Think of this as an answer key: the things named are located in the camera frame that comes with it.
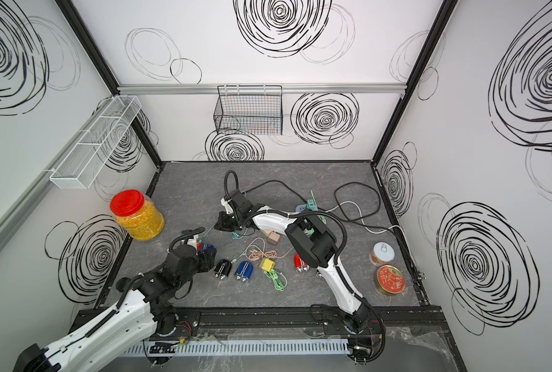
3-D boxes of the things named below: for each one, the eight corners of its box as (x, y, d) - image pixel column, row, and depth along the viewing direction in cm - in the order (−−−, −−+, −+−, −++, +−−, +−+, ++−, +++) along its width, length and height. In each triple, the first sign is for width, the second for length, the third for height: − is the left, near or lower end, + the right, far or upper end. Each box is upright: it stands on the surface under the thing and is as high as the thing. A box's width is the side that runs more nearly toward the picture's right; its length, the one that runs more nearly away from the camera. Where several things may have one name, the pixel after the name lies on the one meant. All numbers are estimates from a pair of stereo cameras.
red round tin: (377, 295, 81) (381, 291, 78) (370, 269, 87) (374, 265, 84) (404, 295, 81) (409, 291, 78) (395, 269, 87) (400, 265, 84)
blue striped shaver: (236, 281, 83) (235, 279, 81) (238, 263, 88) (237, 260, 86) (252, 281, 83) (251, 279, 81) (253, 263, 88) (253, 260, 86)
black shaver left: (213, 276, 85) (211, 272, 82) (222, 260, 89) (220, 257, 86) (224, 281, 84) (222, 277, 81) (232, 265, 88) (231, 261, 85)
